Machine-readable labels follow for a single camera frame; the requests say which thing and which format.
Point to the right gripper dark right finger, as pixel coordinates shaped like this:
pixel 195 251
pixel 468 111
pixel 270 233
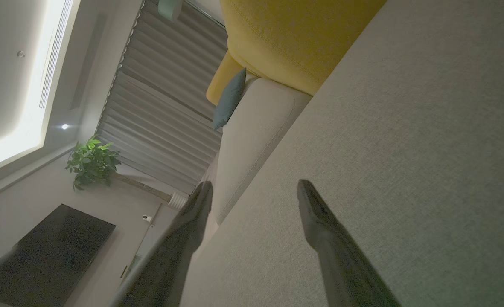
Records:
pixel 337 256

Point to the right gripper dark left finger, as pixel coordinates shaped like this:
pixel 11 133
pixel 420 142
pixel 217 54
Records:
pixel 170 256

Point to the white ribbed plant pot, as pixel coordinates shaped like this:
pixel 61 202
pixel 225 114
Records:
pixel 178 200

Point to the green potted tree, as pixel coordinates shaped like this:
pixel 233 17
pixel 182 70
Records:
pixel 91 162

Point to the black flat television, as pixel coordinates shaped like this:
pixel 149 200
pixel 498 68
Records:
pixel 47 260

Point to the yellow and grey sofa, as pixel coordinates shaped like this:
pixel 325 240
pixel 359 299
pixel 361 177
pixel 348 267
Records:
pixel 405 149

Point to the grey sofa chaise cushion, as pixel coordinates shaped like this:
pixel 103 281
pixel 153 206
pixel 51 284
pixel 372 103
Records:
pixel 252 136

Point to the grey pleated curtain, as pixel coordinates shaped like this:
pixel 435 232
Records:
pixel 166 98

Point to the blue throw pillow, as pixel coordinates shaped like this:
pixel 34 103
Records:
pixel 230 100

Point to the round ceiling spotlight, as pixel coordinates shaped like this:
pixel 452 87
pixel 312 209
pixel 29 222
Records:
pixel 65 126

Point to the narrow yellow sofa backrest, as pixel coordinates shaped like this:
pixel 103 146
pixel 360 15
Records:
pixel 234 64

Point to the wide yellow sofa backrest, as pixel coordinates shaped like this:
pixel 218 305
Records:
pixel 294 38

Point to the white linear ceiling vent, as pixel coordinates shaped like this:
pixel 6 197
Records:
pixel 55 47

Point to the small white security camera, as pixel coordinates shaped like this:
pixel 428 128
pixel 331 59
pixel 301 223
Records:
pixel 147 218

